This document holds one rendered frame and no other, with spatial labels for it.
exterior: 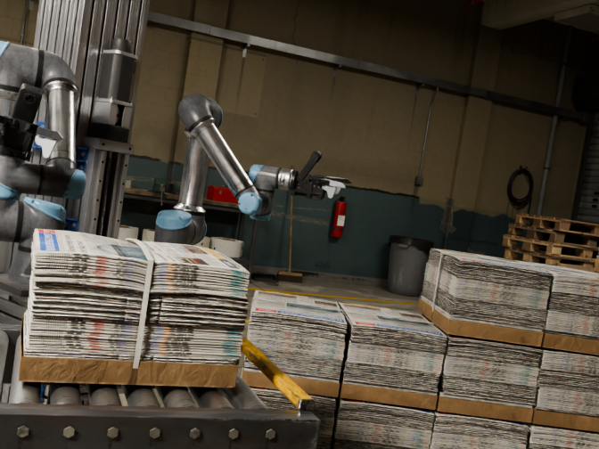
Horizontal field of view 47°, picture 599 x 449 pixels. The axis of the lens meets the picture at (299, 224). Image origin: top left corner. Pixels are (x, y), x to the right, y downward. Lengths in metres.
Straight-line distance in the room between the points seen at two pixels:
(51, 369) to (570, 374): 1.52
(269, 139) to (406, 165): 2.04
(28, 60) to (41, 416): 1.14
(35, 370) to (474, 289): 1.28
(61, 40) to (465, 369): 1.60
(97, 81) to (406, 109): 7.64
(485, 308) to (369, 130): 7.42
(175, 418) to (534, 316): 1.28
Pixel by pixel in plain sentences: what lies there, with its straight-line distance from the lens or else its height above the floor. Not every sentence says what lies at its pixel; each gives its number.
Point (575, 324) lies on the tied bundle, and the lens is 2.19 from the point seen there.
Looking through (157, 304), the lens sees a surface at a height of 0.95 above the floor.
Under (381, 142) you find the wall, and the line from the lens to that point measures 9.46.
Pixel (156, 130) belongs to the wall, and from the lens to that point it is 8.51.
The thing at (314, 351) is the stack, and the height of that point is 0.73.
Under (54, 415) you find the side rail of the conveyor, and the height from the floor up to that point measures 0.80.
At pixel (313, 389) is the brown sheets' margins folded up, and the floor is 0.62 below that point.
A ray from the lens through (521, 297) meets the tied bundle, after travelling 2.12.
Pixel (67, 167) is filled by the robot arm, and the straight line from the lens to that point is 1.79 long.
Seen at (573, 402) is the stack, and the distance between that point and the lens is 2.25.
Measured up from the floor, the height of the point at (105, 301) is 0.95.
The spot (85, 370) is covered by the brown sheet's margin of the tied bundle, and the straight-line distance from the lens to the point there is 1.24.
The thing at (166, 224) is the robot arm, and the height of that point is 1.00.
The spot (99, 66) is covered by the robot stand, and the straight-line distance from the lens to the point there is 2.31.
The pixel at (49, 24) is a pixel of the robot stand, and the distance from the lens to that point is 2.42.
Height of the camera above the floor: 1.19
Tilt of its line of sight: 3 degrees down
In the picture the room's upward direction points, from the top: 9 degrees clockwise
